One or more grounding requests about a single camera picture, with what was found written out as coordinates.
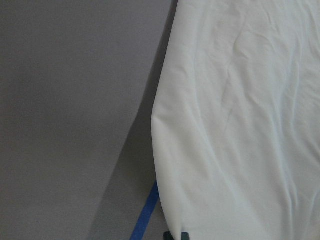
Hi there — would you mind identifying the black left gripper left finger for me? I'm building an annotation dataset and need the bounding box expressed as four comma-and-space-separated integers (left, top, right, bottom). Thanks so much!
163, 231, 174, 240

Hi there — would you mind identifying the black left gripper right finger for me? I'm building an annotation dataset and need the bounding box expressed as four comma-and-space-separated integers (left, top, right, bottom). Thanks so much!
181, 232, 189, 240

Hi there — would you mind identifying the cream long-sleeve graphic shirt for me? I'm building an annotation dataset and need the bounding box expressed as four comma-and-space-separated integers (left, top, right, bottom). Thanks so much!
151, 0, 320, 240

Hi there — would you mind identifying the blue tape line lengthwise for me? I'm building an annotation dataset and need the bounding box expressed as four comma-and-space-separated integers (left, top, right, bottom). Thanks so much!
130, 181, 159, 240

